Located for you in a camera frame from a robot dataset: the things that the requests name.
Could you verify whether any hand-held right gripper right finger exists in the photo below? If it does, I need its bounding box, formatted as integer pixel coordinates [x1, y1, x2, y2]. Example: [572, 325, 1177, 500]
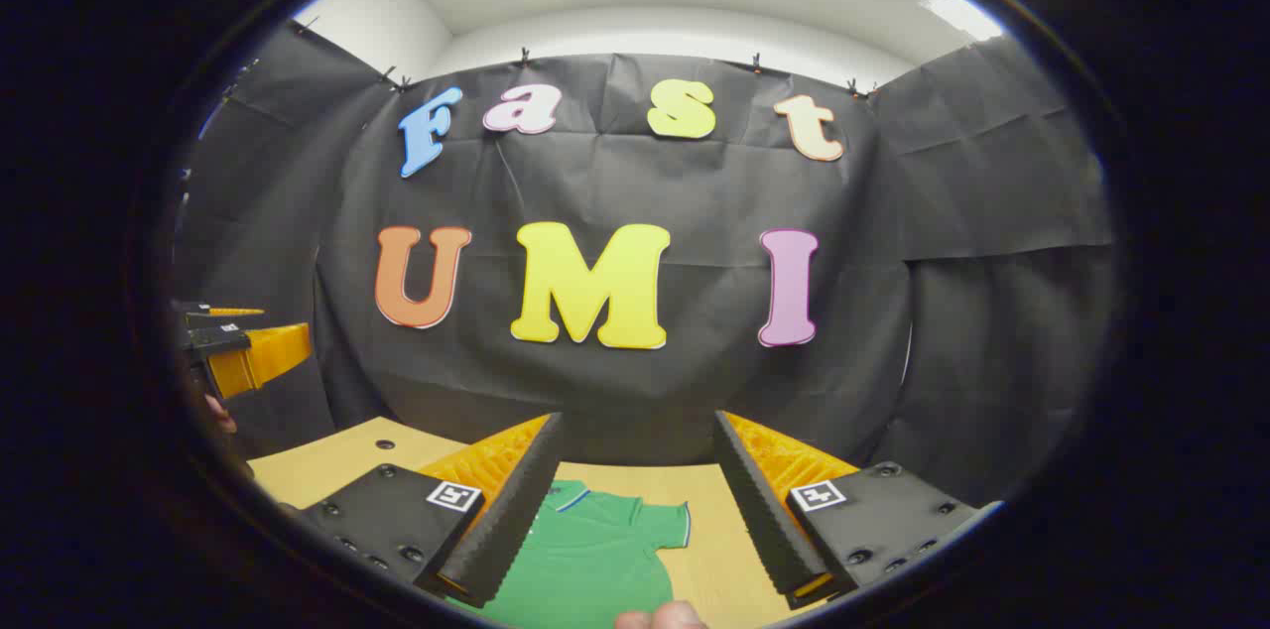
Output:
[712, 410, 1003, 610]

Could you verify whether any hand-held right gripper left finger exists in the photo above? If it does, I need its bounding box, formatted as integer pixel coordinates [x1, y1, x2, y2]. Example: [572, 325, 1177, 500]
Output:
[296, 413, 566, 609]

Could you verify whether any green T-shirt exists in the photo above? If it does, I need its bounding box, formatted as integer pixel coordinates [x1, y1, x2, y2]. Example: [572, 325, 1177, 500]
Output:
[451, 480, 692, 629]

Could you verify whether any black backdrop cloth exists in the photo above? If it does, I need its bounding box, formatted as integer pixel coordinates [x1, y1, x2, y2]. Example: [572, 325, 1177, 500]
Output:
[174, 19, 1117, 511]

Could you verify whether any row of black cloth clips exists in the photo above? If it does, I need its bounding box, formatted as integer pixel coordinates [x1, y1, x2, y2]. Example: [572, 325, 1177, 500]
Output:
[293, 14, 879, 99]

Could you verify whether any ceiling light panel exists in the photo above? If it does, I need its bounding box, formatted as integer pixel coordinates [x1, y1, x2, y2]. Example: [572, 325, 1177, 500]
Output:
[918, 0, 1005, 42]

